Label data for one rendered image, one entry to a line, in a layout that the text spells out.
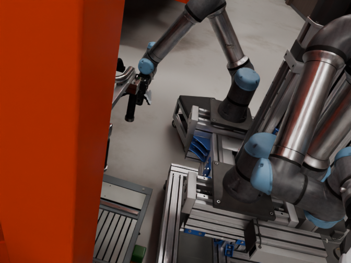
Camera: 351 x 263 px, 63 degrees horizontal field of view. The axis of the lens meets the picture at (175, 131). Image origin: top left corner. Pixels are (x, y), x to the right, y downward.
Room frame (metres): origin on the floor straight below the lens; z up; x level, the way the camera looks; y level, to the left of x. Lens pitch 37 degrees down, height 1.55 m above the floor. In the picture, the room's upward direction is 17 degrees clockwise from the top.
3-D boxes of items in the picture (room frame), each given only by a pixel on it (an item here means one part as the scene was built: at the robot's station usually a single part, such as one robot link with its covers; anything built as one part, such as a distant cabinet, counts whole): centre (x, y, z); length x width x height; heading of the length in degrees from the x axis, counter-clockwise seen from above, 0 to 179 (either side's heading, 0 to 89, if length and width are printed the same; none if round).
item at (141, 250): (0.51, 0.00, 0.64); 0.04 x 0.04 x 0.04; 0
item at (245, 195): (0.78, -0.30, 0.87); 0.15 x 0.15 x 0.10
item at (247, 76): (1.28, -0.25, 0.98); 0.13 x 0.12 x 0.14; 1
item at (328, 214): (0.50, -0.37, 1.11); 0.11 x 0.08 x 0.11; 81
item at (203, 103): (2.05, -0.18, 0.17); 0.43 x 0.36 x 0.34; 25
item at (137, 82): (1.06, 0.25, 0.93); 0.09 x 0.05 x 0.05; 90
